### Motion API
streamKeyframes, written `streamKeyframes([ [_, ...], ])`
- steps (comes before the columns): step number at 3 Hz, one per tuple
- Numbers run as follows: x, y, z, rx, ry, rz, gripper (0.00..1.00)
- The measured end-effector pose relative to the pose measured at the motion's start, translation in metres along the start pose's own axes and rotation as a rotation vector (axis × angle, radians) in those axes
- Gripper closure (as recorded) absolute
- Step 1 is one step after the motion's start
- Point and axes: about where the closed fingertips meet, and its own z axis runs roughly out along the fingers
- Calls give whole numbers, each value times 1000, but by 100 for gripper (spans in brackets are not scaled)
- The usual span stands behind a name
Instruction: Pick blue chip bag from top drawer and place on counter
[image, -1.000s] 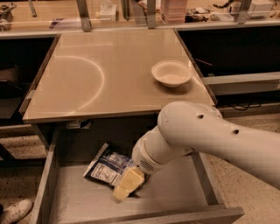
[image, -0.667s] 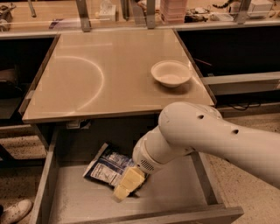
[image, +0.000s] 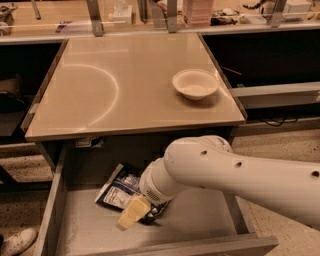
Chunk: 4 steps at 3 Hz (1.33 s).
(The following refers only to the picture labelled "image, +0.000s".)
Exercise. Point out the grey counter cabinet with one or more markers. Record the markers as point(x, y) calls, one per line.
point(122, 84)

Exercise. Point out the metal bracket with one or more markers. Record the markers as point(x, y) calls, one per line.
point(95, 17)
point(275, 18)
point(172, 16)

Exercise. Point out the metal bracket middle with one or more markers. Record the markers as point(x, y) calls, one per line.
point(172, 16)

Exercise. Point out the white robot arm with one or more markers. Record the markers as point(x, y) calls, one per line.
point(289, 188)

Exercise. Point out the metal bracket left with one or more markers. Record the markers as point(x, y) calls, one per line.
point(95, 17)

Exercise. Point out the open grey wooden drawer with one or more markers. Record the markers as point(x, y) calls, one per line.
point(196, 223)

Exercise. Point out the pink stacked containers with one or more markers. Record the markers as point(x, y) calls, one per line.
point(197, 12)

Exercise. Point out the blue chip bag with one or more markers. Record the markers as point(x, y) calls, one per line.
point(121, 186)

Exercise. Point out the white box on shelf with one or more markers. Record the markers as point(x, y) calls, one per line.
point(296, 9)

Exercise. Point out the white sneaker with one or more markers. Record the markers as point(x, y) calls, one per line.
point(18, 243)

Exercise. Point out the white bowl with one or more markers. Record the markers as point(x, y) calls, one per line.
point(195, 84)

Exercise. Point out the metal bracket right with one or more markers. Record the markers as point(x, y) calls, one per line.
point(275, 18)

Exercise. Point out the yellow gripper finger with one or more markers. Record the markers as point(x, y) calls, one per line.
point(136, 209)

